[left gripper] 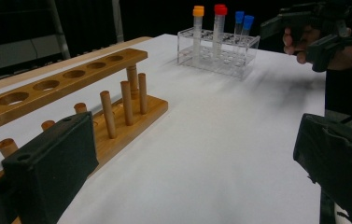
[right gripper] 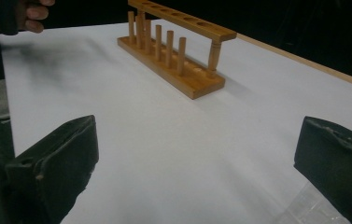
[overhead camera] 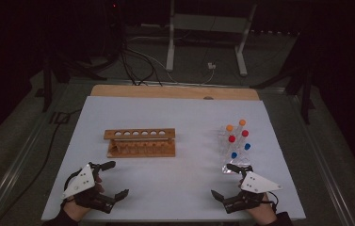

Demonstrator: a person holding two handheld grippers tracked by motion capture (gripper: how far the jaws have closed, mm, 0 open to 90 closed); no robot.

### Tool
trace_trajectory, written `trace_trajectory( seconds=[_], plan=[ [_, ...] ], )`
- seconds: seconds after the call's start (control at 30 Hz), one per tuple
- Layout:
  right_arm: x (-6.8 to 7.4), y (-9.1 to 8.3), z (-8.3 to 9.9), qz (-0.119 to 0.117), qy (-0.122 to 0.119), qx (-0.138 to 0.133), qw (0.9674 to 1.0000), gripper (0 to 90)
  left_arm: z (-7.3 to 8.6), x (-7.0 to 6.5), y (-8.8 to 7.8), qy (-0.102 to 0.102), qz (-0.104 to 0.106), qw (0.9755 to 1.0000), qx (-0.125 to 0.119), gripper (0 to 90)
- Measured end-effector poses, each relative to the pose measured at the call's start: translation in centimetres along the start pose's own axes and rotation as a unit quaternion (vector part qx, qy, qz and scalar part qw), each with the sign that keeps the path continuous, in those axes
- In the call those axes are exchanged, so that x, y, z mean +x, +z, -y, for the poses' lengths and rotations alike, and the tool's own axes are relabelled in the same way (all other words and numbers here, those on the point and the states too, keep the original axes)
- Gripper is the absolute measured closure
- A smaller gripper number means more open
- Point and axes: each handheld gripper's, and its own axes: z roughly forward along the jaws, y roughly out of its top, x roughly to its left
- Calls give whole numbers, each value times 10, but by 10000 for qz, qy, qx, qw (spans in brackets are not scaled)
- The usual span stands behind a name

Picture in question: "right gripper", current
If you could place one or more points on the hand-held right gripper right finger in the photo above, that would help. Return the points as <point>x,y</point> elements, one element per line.
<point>341,174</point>

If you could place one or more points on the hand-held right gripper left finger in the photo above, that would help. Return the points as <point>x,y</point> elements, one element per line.
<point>58,161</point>

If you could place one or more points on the white table sheet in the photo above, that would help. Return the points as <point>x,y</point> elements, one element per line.
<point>164,155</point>

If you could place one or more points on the wooden test tube rack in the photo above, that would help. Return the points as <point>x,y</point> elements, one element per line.
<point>195,84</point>

